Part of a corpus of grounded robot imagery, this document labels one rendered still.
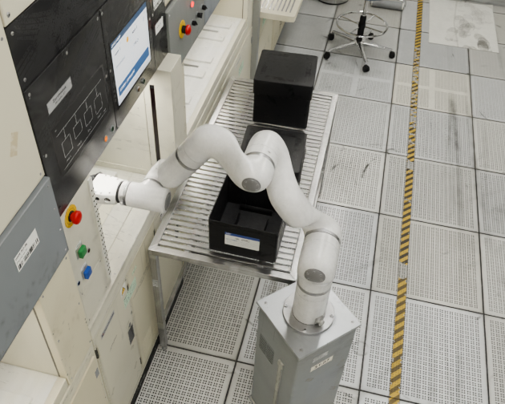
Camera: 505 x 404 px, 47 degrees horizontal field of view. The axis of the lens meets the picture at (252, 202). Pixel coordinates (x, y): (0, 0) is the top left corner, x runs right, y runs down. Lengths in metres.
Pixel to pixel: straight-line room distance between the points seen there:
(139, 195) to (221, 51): 1.55
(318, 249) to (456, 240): 1.94
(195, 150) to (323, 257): 0.51
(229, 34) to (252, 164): 1.94
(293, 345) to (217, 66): 1.64
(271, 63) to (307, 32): 2.45
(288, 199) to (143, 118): 0.82
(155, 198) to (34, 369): 0.65
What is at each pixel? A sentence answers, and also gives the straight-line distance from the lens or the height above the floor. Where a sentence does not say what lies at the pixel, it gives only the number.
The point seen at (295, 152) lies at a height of 0.86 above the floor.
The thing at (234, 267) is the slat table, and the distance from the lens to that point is 2.29.
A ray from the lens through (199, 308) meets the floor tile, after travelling 3.10.
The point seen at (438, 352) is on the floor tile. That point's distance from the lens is 3.15.
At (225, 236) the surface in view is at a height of 0.86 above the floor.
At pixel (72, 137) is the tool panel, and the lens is 1.61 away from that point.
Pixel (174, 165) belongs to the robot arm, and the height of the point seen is 1.39.
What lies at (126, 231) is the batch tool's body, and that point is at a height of 0.87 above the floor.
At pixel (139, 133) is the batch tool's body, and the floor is 1.09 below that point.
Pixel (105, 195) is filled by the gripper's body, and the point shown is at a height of 1.21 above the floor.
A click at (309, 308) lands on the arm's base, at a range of 2.06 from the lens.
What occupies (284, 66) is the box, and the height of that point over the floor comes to 1.01.
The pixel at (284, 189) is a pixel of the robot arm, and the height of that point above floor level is 1.37.
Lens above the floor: 2.55
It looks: 45 degrees down
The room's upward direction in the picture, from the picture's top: 4 degrees clockwise
